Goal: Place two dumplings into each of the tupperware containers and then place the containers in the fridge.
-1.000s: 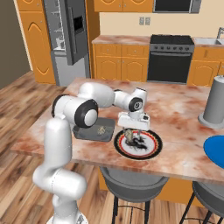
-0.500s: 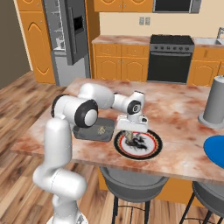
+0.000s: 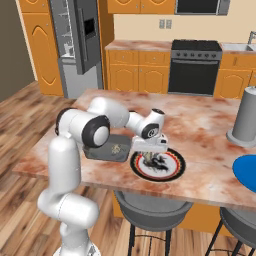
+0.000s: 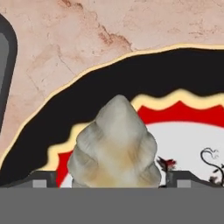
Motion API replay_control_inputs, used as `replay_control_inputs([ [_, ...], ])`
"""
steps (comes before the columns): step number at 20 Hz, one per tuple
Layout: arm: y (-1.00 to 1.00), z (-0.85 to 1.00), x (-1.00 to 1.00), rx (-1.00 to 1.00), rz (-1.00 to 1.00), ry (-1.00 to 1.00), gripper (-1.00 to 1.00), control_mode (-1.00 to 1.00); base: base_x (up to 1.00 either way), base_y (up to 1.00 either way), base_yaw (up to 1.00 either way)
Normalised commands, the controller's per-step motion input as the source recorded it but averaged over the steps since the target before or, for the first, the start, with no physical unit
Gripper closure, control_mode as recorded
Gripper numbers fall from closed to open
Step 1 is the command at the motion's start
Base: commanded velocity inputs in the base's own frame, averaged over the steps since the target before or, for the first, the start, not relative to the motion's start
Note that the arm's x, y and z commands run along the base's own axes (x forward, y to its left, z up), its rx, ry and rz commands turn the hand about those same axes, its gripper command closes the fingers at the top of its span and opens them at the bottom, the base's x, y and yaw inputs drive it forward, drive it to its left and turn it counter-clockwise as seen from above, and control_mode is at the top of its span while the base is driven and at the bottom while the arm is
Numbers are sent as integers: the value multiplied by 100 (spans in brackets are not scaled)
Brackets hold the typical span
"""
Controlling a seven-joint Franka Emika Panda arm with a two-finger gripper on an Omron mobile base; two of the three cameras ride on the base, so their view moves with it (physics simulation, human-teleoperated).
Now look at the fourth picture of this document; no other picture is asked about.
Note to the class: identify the black red white patterned plate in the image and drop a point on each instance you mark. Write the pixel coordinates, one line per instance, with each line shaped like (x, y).
(122, 78)

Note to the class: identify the dark grey tupperware container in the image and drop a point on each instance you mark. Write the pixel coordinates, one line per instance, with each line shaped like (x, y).
(5, 67)

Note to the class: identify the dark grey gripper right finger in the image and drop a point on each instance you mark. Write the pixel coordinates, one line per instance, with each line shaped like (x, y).
(182, 178)

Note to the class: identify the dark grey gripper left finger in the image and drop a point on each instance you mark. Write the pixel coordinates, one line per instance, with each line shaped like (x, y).
(40, 179)

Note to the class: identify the pale cream dumpling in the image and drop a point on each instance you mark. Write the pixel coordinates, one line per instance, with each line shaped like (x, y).
(115, 145)

